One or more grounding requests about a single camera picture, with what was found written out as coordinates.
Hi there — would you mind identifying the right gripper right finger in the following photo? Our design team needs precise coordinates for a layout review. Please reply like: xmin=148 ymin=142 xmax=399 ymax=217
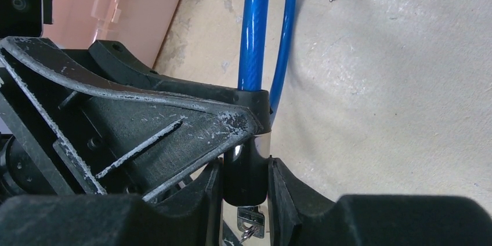
xmin=267 ymin=158 xmax=491 ymax=245

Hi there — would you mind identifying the blue cable lock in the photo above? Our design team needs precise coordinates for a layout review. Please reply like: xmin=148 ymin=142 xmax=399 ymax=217
xmin=223 ymin=0 xmax=296 ymax=207

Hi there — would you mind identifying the pink plastic storage box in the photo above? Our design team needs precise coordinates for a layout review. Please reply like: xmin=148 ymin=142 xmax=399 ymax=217
xmin=43 ymin=0 xmax=179 ymax=67

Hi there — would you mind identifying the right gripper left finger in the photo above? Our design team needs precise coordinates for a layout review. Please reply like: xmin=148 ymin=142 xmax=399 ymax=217
xmin=1 ymin=160 xmax=223 ymax=245

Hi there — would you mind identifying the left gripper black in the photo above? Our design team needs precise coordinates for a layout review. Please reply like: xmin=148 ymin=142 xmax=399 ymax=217
xmin=1 ymin=67 xmax=96 ymax=195

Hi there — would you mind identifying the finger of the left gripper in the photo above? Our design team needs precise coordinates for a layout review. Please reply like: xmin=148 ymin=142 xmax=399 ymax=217
xmin=88 ymin=39 xmax=247 ymax=107
xmin=1 ymin=37 xmax=262 ymax=202

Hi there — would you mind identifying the small silver key bunch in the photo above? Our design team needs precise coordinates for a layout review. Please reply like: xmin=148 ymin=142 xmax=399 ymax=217
xmin=237 ymin=205 xmax=266 ymax=244

